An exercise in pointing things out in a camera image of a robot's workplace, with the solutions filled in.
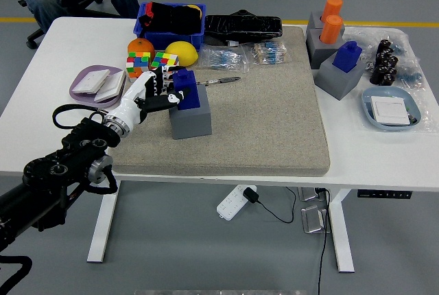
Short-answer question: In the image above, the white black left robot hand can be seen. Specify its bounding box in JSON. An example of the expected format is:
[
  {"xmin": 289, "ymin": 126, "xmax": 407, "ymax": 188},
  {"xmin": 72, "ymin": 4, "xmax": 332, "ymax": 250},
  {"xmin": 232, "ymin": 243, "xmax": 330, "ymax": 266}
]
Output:
[{"xmin": 105, "ymin": 64, "xmax": 192, "ymax": 126}]

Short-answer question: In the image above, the blue square seal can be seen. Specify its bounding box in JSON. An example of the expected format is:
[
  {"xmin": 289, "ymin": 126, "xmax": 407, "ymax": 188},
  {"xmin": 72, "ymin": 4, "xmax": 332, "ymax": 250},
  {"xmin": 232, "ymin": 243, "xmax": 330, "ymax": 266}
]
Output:
[
  {"xmin": 331, "ymin": 40, "xmax": 364, "ymax": 75},
  {"xmin": 172, "ymin": 69, "xmax": 202, "ymax": 110}
]

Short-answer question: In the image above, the orange cylinder seal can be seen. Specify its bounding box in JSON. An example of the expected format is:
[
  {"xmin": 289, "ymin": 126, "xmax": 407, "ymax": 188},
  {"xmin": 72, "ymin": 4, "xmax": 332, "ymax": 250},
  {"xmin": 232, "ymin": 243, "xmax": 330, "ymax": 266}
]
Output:
[
  {"xmin": 319, "ymin": 14, "xmax": 344, "ymax": 45},
  {"xmin": 320, "ymin": 0, "xmax": 344, "ymax": 23}
]

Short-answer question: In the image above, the multicoloured puzzle cube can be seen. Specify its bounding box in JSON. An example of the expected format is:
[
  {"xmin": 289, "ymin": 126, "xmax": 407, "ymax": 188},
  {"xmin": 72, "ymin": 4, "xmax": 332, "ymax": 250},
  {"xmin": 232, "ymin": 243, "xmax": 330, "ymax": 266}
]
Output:
[
  {"xmin": 150, "ymin": 51, "xmax": 181, "ymax": 76},
  {"xmin": 125, "ymin": 51, "xmax": 152, "ymax": 79}
]

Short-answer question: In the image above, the purple tray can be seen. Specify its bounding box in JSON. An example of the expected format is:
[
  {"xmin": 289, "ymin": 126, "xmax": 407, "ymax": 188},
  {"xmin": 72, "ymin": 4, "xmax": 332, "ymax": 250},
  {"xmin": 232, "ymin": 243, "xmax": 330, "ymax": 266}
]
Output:
[{"xmin": 69, "ymin": 64, "xmax": 127, "ymax": 108}]

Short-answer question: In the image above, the orange fruit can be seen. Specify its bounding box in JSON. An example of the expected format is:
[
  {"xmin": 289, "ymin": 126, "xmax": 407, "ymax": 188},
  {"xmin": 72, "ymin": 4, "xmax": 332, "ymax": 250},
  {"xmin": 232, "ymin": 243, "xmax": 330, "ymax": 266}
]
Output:
[{"xmin": 127, "ymin": 38, "xmax": 156, "ymax": 59}]

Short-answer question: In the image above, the grey holder block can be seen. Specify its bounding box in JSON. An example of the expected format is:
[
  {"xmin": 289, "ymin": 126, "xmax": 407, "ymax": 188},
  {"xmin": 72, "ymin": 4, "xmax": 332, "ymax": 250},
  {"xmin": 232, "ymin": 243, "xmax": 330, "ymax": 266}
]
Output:
[
  {"xmin": 167, "ymin": 85, "xmax": 213, "ymax": 140},
  {"xmin": 305, "ymin": 28, "xmax": 346, "ymax": 69},
  {"xmin": 305, "ymin": 10, "xmax": 346, "ymax": 32},
  {"xmin": 314, "ymin": 55, "xmax": 366, "ymax": 101}
]

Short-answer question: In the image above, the yellow lemon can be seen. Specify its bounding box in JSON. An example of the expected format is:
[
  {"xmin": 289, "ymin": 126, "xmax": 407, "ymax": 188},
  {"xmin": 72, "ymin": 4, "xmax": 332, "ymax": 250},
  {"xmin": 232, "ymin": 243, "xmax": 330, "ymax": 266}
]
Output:
[{"xmin": 165, "ymin": 40, "xmax": 200, "ymax": 68}]

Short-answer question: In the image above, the blue plastic bin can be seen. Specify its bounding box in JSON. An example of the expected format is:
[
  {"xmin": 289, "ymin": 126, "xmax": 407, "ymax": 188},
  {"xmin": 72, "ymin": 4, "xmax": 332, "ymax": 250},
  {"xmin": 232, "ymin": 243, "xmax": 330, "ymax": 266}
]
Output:
[{"xmin": 132, "ymin": 1, "xmax": 207, "ymax": 51}]

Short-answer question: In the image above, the black cloth with red trim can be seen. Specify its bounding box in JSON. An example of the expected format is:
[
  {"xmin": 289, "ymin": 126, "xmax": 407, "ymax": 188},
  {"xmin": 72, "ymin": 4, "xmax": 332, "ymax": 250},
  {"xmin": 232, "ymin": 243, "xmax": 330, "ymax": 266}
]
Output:
[{"xmin": 139, "ymin": 1, "xmax": 202, "ymax": 34}]

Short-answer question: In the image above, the small metal folding tool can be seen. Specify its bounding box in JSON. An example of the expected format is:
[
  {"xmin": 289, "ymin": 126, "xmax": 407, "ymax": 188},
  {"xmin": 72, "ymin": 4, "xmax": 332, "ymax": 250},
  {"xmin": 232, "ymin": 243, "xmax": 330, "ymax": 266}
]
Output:
[{"xmin": 195, "ymin": 76, "xmax": 241, "ymax": 86}]

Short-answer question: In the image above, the clear bag of resistors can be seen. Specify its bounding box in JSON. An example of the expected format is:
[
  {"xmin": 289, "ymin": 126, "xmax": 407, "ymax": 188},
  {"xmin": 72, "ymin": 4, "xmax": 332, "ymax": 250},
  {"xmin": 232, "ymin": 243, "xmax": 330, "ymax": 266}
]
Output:
[
  {"xmin": 244, "ymin": 40, "xmax": 292, "ymax": 66},
  {"xmin": 198, "ymin": 43, "xmax": 250, "ymax": 73}
]

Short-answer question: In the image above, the black office chair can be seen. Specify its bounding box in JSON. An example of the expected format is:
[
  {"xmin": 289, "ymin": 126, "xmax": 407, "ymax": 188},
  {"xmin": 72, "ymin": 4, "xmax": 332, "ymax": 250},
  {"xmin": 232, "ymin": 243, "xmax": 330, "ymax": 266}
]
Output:
[{"xmin": 0, "ymin": 0, "xmax": 104, "ymax": 50}]

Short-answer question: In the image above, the white table leg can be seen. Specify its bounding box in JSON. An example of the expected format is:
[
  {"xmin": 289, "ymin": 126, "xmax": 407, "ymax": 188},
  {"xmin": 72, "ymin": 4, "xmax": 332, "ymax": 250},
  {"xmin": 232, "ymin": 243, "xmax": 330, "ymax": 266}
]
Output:
[
  {"xmin": 86, "ymin": 180, "xmax": 121, "ymax": 263},
  {"xmin": 329, "ymin": 188, "xmax": 355, "ymax": 273}
]

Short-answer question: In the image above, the grey-brown mat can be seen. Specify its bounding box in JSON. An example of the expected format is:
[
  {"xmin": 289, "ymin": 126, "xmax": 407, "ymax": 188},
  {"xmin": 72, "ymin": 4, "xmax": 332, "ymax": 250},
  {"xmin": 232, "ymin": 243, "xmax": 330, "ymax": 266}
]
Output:
[{"xmin": 107, "ymin": 25, "xmax": 331, "ymax": 176}]

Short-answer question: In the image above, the black plastic-wrapped bundle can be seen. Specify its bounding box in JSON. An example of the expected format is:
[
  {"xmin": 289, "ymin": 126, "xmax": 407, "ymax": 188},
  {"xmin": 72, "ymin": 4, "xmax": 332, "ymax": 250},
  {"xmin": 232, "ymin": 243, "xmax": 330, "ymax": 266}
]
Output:
[{"xmin": 204, "ymin": 9, "xmax": 284, "ymax": 44}]

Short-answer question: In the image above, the white power strip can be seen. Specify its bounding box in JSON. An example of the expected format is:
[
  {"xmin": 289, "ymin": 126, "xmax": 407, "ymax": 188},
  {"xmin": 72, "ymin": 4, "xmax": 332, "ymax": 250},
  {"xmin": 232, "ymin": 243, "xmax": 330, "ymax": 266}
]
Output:
[{"xmin": 216, "ymin": 184, "xmax": 258, "ymax": 221}]

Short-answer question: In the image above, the black plug adapter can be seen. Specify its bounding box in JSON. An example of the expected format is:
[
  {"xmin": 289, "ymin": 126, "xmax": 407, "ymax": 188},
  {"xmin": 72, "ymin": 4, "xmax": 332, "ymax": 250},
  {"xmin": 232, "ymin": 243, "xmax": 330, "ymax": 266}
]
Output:
[{"xmin": 242, "ymin": 187, "xmax": 259, "ymax": 204}]

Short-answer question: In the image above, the metal floor socket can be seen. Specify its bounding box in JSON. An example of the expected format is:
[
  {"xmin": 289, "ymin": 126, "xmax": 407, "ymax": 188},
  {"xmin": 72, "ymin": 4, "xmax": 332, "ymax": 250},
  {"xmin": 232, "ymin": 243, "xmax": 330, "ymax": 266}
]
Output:
[
  {"xmin": 300, "ymin": 204, "xmax": 332, "ymax": 235},
  {"xmin": 297, "ymin": 187, "xmax": 330, "ymax": 202}
]

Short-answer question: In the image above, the light blue tray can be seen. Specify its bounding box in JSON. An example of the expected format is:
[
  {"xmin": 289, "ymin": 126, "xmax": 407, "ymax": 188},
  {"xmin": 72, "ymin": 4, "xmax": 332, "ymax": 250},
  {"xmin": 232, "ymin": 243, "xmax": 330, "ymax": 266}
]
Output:
[{"xmin": 361, "ymin": 86, "xmax": 422, "ymax": 132}]

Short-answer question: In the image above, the black cylinder parts cluster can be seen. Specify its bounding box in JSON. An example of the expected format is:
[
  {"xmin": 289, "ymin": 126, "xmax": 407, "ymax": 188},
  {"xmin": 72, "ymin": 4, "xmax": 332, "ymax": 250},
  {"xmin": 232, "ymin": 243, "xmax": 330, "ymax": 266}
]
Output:
[{"xmin": 369, "ymin": 38, "xmax": 399, "ymax": 86}]

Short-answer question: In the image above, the black table control panel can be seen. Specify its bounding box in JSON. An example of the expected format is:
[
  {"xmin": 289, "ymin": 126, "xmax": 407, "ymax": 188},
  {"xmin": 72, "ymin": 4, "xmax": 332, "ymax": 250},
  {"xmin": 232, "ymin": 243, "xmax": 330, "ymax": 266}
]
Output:
[{"xmin": 357, "ymin": 189, "xmax": 412, "ymax": 200}]

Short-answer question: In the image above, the bag of blue parts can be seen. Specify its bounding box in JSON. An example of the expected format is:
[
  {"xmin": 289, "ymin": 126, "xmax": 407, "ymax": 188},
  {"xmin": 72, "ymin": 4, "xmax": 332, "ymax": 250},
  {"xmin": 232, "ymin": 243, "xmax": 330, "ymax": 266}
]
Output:
[{"xmin": 397, "ymin": 70, "xmax": 423, "ymax": 86}]

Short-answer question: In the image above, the clear plastic bag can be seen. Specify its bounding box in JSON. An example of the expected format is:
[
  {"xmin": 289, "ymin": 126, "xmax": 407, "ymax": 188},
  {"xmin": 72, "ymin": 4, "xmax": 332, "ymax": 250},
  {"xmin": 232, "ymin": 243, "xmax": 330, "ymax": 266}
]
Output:
[{"xmin": 344, "ymin": 25, "xmax": 428, "ymax": 90}]

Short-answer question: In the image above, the white switch panel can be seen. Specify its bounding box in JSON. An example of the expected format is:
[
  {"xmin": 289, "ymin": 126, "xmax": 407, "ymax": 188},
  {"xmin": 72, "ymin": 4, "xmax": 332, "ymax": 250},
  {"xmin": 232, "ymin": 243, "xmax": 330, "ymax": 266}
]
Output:
[
  {"xmin": 370, "ymin": 97, "xmax": 412, "ymax": 126},
  {"xmin": 93, "ymin": 71, "xmax": 126, "ymax": 104},
  {"xmin": 73, "ymin": 69, "xmax": 111, "ymax": 95}
]

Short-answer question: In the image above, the black adapter cable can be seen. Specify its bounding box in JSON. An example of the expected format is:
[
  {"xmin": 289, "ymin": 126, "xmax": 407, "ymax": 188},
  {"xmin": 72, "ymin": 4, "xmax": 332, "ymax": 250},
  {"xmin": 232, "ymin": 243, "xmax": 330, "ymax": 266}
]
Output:
[{"xmin": 257, "ymin": 187, "xmax": 298, "ymax": 224}]

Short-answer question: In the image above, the black power cable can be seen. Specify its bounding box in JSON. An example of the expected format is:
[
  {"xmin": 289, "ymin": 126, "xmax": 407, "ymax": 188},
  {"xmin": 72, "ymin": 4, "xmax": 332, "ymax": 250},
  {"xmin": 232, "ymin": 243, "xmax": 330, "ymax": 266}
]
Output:
[{"xmin": 317, "ymin": 188, "xmax": 331, "ymax": 295}]

